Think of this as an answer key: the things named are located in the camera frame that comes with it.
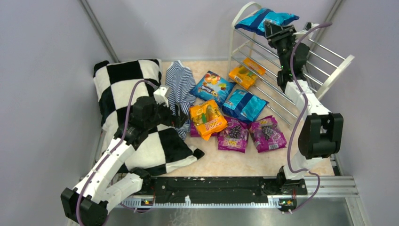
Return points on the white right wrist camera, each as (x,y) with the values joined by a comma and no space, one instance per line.
(308,27)

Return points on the blue white striped cloth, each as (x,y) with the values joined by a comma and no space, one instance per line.
(180,80)

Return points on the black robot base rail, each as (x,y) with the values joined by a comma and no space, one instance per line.
(219,190)

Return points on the purple grape candy bag left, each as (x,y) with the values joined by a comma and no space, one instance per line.
(234,137)

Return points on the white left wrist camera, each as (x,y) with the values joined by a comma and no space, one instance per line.
(161,95)

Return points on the blue Slendy candy bag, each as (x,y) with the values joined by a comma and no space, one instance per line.
(212,86)

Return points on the black white checkered pillow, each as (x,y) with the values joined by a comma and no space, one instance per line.
(118,87)

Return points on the purple candy bag under orange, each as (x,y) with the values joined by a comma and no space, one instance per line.
(193,131)

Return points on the purple grape candy bag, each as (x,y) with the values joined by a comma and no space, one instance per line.
(234,137)
(267,135)

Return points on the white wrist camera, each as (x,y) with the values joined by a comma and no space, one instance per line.
(308,27)
(161,95)

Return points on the purple grape candy bag right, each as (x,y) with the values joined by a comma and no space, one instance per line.
(267,135)

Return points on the orange candy bag under rack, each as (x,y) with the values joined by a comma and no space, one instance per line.
(243,73)

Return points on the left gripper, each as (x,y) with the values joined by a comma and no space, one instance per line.
(175,115)

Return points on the blue candy bag front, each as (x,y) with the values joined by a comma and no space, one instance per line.
(255,22)

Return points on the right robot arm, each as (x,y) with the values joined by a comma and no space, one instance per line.
(317,131)

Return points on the orange 100 candy bag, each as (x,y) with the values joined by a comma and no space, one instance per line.
(207,119)

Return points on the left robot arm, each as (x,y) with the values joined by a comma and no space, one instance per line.
(93,198)

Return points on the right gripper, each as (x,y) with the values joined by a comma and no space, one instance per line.
(278,34)

